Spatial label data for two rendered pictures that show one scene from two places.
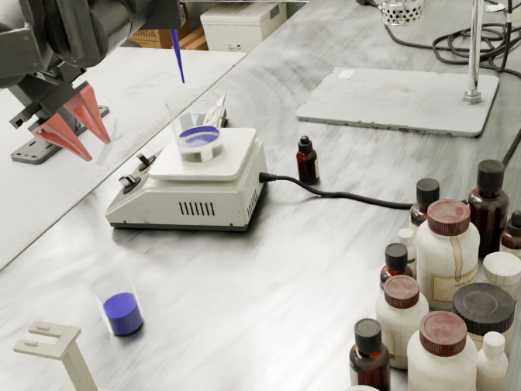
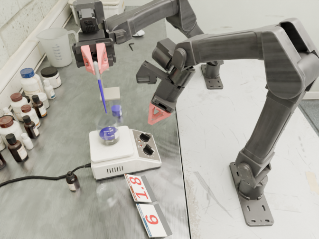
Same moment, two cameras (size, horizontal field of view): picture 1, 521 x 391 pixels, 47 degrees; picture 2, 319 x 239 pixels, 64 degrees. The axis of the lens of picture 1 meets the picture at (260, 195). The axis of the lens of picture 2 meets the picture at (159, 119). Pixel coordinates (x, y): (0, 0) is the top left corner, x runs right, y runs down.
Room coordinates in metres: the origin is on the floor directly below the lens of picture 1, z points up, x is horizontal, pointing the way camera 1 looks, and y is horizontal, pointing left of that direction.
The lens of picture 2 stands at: (1.21, -0.10, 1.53)
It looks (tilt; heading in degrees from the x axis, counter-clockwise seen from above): 42 degrees down; 147
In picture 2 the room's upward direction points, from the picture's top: straight up
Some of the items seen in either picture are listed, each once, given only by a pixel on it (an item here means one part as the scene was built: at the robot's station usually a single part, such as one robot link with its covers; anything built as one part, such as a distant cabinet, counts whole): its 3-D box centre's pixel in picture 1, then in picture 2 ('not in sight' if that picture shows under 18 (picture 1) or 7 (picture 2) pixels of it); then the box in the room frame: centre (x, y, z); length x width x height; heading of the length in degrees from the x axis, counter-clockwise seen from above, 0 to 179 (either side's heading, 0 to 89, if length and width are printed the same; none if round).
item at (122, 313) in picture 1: (119, 303); (116, 107); (0.49, 0.17, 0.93); 0.04 x 0.04 x 0.06
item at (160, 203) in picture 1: (192, 180); (121, 151); (0.71, 0.09, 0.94); 0.22 x 0.13 x 0.08; 72
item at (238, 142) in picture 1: (204, 152); (110, 142); (0.70, 0.06, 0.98); 0.12 x 0.12 x 0.01; 72
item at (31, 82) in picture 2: not in sight; (32, 85); (0.23, -0.06, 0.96); 0.07 x 0.07 x 0.13
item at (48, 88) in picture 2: not in sight; (49, 89); (0.25, -0.01, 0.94); 0.03 x 0.03 x 0.08
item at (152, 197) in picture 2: not in sight; (140, 187); (0.84, 0.08, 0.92); 0.09 x 0.06 x 0.04; 170
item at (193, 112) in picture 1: (198, 127); (107, 130); (0.69, 0.06, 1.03); 0.07 x 0.06 x 0.08; 70
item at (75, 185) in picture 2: (306, 157); (71, 179); (0.72, -0.07, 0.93); 0.03 x 0.03 x 0.07
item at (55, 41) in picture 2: not in sight; (60, 47); (-0.01, 0.13, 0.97); 0.18 x 0.13 x 0.15; 87
